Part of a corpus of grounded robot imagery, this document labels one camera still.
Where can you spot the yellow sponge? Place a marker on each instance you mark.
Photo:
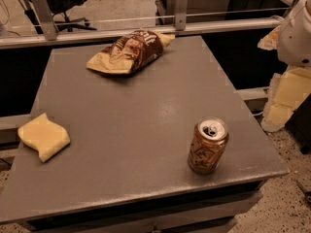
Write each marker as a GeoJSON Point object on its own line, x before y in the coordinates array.
{"type": "Point", "coordinates": [44, 136]}

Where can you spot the brown chip bag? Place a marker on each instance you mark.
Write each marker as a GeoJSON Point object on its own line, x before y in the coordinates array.
{"type": "Point", "coordinates": [130, 52]}

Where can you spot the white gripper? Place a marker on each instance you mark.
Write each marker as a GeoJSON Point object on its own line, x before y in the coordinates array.
{"type": "Point", "coordinates": [295, 38]}

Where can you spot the black office chair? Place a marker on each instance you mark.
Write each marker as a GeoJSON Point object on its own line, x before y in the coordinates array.
{"type": "Point", "coordinates": [61, 7]}

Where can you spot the orange soda can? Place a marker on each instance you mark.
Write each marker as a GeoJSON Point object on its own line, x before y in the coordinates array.
{"type": "Point", "coordinates": [210, 136]}

